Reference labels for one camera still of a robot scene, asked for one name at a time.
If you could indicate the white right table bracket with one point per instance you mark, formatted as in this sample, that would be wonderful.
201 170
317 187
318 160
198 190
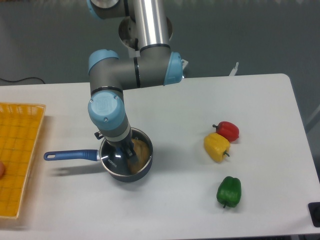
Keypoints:
233 72

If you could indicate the green bell pepper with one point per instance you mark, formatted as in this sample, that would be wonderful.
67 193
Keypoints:
229 192

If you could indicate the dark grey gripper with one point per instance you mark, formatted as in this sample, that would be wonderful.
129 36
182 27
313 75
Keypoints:
124 141

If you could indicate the red bell pepper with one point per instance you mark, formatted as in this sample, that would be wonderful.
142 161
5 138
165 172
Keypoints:
228 130

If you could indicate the yellow bell pepper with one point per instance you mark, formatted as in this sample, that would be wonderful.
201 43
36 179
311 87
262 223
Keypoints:
216 146

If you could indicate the yellow woven basket tray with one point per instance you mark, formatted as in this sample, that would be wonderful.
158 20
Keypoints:
20 126

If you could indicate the glass pot lid blue knob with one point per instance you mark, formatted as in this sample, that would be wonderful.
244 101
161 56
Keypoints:
114 160

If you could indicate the dark saucepan with blue handle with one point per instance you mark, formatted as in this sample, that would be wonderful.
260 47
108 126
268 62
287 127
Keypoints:
85 154

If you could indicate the triangular baked pastry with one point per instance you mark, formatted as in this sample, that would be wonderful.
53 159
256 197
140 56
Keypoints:
142 154

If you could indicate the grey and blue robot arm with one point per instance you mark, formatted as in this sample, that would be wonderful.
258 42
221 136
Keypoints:
109 75

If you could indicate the orange round item in tray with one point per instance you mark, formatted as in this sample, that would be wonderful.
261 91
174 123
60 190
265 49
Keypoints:
2 169

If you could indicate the black device at table edge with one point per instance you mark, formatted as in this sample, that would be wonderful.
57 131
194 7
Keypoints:
314 210

